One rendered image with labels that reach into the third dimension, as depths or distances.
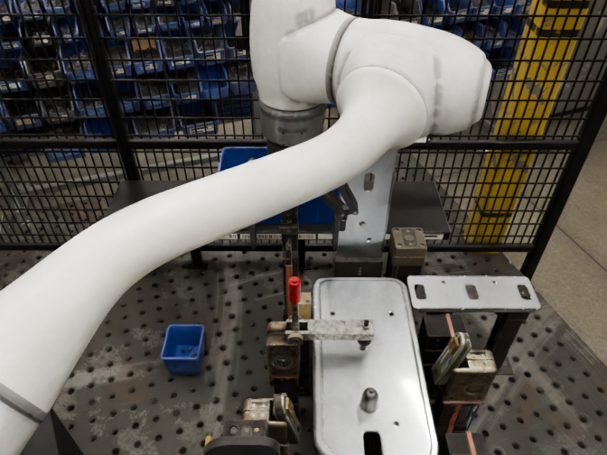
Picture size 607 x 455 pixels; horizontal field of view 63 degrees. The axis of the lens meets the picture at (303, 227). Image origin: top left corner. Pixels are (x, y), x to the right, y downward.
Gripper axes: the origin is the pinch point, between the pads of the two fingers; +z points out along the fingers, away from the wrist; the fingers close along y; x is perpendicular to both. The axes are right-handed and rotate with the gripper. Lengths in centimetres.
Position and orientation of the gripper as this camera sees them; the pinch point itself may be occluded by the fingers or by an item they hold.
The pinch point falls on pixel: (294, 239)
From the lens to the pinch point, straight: 83.1
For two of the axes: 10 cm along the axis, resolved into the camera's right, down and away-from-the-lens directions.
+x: 0.0, -6.6, 7.5
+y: 10.0, 0.0, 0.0
